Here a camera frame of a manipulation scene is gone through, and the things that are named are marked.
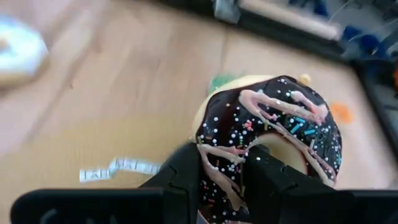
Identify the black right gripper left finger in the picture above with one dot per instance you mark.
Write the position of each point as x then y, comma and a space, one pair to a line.
174, 193

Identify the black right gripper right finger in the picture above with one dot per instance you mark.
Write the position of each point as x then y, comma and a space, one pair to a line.
280, 193

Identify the chocolate glazed sprinkled donut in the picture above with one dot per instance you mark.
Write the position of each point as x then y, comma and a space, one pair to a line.
236, 124

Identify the small orange donut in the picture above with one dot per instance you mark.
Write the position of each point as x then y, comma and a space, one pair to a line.
341, 112

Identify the small yellow donut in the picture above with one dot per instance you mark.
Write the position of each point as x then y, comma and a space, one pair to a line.
304, 79

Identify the small green donut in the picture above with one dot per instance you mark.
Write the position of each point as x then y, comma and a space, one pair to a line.
219, 81

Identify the white glazed donut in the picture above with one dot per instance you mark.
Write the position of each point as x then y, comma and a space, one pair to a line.
18, 53

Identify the white printed label strip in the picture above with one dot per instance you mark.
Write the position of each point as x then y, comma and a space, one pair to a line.
124, 164

